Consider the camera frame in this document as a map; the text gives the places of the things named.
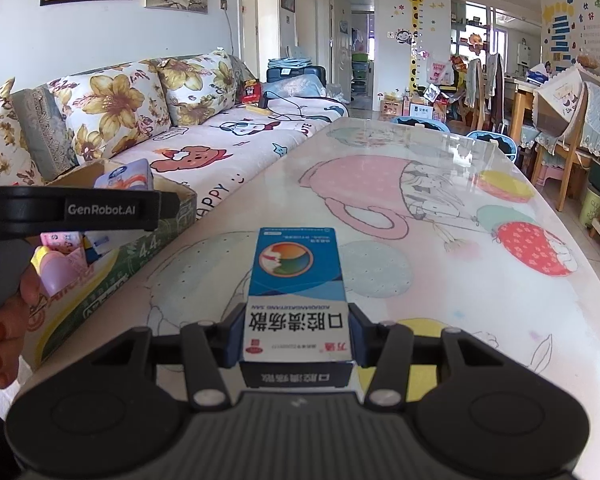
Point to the green trash bin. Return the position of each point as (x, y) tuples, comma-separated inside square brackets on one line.
[(592, 207)]

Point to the monkey wall sticker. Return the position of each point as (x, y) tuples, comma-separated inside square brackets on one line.
[(402, 36)]

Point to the white red-print plastic bag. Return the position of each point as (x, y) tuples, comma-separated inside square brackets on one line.
[(440, 74)]

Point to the small cardboard box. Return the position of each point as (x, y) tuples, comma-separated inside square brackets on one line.
[(394, 106)]

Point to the giraffe height chart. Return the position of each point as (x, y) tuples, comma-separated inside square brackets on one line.
[(416, 25)]

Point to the tilted cardboard box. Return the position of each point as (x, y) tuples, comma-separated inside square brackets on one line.
[(560, 102)]

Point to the wooden dining table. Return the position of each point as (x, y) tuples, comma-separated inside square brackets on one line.
[(520, 95)]

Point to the cartoon printed table cloth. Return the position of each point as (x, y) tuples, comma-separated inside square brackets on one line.
[(430, 260)]

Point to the yellow power strip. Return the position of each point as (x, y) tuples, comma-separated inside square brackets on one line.
[(254, 108)]

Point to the blue medicine box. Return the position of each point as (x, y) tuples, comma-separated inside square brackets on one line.
[(295, 280)]

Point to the blue wall chart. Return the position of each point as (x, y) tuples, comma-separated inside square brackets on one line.
[(559, 30)]

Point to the cartoon printed sofa blanket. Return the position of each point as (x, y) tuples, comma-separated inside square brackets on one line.
[(260, 140)]

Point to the dark blue suitcase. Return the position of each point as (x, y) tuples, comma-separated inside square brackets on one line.
[(320, 72)]

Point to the pink anime figure box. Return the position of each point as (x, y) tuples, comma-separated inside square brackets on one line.
[(60, 241)]

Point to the black power adapter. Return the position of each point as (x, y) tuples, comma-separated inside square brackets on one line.
[(264, 101)]

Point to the hanging clothes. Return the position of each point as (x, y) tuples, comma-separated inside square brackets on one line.
[(495, 85)]

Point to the floral sofa cushion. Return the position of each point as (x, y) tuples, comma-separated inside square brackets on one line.
[(0, 140), (200, 85), (110, 110)]

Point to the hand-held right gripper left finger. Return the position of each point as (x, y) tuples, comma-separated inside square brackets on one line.
[(234, 341)]

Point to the white box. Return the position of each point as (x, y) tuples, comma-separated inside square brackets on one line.
[(421, 111)]

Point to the yellow pink toy water gun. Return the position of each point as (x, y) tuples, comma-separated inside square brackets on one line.
[(60, 270)]

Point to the grey patterned cushion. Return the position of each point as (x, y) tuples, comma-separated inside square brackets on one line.
[(45, 130)]

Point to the red snack box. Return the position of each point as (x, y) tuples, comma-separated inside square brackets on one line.
[(251, 92)]

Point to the plastic-wrapped bundle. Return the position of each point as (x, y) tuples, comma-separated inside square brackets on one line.
[(297, 87)]

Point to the person's left hand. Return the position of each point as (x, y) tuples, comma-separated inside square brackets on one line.
[(7, 330)]

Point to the pink stool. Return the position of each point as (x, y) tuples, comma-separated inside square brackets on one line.
[(547, 172)]

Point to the blue plastic chair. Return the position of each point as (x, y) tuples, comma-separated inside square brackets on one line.
[(420, 122), (495, 142)]

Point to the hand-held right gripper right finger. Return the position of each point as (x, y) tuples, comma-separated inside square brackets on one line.
[(362, 341)]

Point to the stack of blue cloths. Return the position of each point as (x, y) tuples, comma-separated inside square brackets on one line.
[(290, 64)]

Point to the sofa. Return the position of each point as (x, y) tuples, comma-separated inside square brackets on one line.
[(230, 135)]

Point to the blue white cartoon carton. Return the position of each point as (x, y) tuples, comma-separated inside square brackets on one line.
[(125, 175)]

